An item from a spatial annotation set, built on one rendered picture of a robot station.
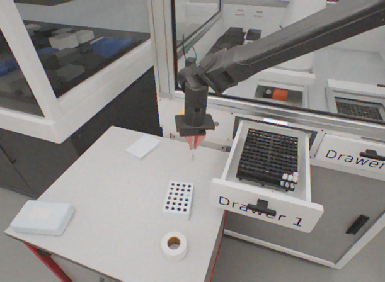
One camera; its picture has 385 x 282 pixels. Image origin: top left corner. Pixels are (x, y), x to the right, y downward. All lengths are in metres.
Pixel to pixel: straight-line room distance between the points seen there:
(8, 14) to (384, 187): 1.38
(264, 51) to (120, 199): 0.64
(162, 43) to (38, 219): 0.68
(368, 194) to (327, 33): 0.81
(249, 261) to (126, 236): 0.96
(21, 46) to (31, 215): 0.52
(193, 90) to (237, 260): 1.20
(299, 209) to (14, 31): 0.95
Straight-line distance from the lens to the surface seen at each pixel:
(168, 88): 0.94
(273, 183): 0.77
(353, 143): 0.95
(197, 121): 0.60
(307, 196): 0.74
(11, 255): 1.91
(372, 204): 1.22
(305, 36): 0.49
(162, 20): 0.86
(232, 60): 0.53
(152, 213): 0.80
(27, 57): 0.96
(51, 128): 1.06
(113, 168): 0.97
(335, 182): 1.12
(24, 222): 0.88
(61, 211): 0.85
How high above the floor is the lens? 1.43
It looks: 41 degrees down
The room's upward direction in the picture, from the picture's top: straight up
